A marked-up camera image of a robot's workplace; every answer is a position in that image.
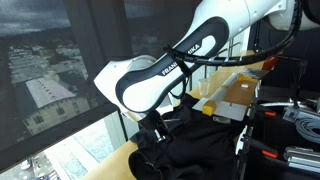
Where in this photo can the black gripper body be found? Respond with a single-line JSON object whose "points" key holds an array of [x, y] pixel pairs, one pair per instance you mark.
{"points": [[151, 121]]}

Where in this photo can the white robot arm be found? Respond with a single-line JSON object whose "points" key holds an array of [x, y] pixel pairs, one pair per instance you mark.
{"points": [[146, 90]]}

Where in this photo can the grey crumpled sheet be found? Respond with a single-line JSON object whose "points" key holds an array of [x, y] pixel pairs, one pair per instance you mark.
{"points": [[258, 73]]}

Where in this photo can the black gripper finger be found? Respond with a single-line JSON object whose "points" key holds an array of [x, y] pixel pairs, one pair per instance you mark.
{"points": [[158, 136], [167, 134]]}

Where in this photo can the bubble wrap roll yellow tape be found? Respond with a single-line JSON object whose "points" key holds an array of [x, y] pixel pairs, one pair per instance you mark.
{"points": [[220, 95]]}

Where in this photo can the white rectangular board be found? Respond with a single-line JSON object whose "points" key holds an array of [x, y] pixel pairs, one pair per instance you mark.
{"points": [[233, 111]]}

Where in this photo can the clear plastic cup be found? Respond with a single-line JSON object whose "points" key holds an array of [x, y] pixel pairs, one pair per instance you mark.
{"points": [[204, 87]]}

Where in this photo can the black camera tripod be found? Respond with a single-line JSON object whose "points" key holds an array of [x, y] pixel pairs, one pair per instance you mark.
{"points": [[293, 59]]}

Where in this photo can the black zip jersey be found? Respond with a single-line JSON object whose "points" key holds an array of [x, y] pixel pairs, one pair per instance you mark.
{"points": [[206, 150]]}

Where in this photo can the folded dollar bill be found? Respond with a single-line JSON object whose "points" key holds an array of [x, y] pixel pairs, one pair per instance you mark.
{"points": [[221, 120]]}

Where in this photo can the small white block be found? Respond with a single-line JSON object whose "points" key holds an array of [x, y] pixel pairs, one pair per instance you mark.
{"points": [[244, 85]]}

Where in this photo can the dark mesh window blind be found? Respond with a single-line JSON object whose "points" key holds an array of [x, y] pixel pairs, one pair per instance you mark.
{"points": [[150, 26], [50, 66]]}

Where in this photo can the black perforated board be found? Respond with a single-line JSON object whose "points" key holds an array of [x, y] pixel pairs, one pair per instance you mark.
{"points": [[283, 136]]}

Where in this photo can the orange chair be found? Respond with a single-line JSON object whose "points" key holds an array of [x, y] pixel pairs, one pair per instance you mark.
{"points": [[270, 63]]}

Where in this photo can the aluminium extrusion with bracket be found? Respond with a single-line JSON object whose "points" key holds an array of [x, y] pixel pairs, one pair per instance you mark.
{"points": [[300, 160], [291, 114]]}

